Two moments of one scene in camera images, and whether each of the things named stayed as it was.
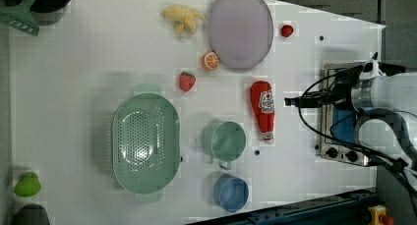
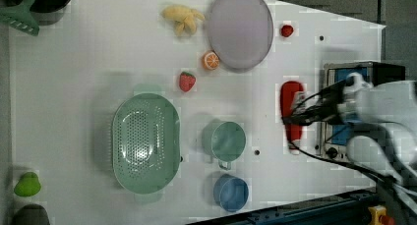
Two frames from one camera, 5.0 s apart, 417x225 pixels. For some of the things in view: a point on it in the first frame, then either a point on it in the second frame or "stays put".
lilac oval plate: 240,29 stays put
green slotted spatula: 19,17 stays put
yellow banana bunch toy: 182,18 stays put
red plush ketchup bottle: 264,104 to 288,91
